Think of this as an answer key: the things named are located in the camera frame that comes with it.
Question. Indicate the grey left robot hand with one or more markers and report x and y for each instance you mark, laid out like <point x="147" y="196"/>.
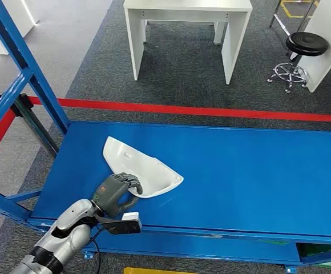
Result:
<point x="111" y="193"/>

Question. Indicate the black round stool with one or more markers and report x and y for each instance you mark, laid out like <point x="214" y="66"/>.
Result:
<point x="307" y="42"/>

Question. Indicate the yellow floor tape square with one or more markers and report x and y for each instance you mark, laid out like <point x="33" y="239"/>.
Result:
<point x="154" y="270"/>
<point x="287" y="10"/>

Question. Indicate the green plastic crate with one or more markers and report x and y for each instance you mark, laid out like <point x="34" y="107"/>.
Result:
<point x="316" y="250"/>

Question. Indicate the blue metal shelf rack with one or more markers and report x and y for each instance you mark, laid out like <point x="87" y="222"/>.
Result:
<point x="211" y="170"/>

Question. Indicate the white plastic car part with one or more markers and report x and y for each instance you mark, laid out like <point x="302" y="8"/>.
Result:
<point x="142" y="166"/>

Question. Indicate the white lit display block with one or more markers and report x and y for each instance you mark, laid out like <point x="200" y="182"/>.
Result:
<point x="23" y="15"/>

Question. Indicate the chrome metal frame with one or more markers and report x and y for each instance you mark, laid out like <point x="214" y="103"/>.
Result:
<point x="281" y="25"/>

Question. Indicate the chrome stanchion post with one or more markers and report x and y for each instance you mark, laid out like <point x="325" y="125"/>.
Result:
<point x="37" y="127"/>

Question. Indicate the white panel desk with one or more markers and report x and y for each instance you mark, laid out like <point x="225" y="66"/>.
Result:
<point x="325" y="22"/>

